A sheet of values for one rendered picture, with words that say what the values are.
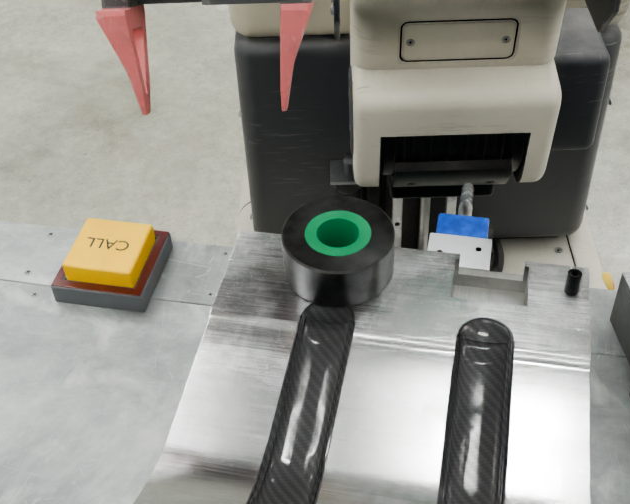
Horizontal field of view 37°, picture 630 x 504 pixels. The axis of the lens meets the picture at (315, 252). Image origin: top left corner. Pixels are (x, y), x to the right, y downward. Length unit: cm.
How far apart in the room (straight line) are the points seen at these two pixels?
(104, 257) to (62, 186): 145
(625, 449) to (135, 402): 36
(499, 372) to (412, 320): 7
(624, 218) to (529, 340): 149
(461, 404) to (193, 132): 177
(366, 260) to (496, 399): 13
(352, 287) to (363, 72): 43
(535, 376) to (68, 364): 36
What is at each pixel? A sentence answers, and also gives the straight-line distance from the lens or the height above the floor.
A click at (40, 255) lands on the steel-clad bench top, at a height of 80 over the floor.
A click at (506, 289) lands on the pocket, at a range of 72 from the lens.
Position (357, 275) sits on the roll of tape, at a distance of 64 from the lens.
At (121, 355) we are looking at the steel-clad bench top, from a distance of 77.
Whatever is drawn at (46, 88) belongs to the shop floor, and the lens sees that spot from 258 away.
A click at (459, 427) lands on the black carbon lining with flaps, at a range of 61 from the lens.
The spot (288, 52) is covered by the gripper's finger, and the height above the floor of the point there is 104.
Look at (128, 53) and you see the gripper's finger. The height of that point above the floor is 104.
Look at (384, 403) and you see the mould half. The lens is 62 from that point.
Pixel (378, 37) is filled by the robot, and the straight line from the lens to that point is 101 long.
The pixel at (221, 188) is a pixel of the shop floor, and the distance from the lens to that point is 215.
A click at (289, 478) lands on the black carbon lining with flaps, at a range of 59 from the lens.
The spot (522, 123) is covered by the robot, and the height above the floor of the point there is 76.
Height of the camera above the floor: 138
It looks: 44 degrees down
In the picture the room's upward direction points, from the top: 3 degrees counter-clockwise
